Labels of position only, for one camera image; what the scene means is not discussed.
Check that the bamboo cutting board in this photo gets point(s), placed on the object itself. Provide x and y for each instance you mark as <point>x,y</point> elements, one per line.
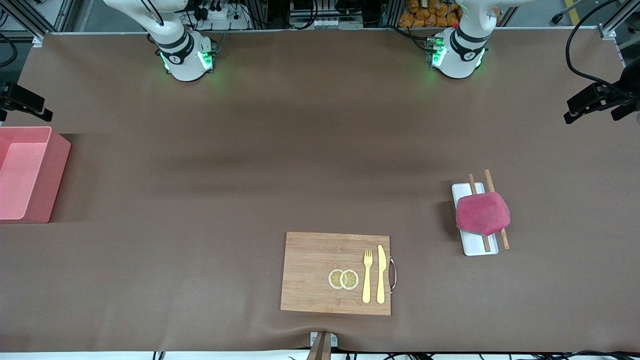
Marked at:
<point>310,270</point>

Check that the white rectangular tray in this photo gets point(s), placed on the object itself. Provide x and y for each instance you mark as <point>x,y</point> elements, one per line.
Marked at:
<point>477,246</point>

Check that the yellow plastic knife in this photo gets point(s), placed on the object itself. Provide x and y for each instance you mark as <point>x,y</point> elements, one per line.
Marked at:
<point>381,275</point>

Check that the brown table cover mat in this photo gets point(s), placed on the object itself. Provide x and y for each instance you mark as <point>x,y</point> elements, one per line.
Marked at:
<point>250,150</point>

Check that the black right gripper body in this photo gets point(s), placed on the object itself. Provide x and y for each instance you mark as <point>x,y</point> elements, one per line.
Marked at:
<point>4,94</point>

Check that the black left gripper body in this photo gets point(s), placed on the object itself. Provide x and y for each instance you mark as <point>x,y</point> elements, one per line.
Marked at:
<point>625,90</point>

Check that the lemon slice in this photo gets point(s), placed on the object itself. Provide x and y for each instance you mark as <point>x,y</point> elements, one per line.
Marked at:
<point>349,279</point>

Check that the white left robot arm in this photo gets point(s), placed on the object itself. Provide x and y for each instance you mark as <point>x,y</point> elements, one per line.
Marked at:
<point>460,55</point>

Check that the orange snack packs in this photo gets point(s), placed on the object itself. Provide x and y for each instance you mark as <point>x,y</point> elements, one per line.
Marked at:
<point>425,17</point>

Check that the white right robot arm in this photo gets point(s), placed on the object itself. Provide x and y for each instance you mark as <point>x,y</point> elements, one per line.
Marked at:
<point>182,55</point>

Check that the aluminium frame post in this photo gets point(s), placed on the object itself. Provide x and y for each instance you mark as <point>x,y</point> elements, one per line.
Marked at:
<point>36,40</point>
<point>607,32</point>

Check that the pink plastic bin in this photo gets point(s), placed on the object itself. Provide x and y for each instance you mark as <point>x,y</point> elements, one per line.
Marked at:
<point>25,175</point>

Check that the red cloth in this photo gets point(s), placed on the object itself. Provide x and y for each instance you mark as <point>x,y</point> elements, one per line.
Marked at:
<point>482,214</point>

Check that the wooden camera bracket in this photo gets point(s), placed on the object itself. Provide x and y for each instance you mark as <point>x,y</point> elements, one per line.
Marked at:
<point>320,350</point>

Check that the white power strip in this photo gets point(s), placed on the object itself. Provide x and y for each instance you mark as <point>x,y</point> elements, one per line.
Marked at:
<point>220,15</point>

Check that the yellow plastic fork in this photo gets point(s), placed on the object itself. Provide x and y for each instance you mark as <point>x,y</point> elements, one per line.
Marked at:
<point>367,280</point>

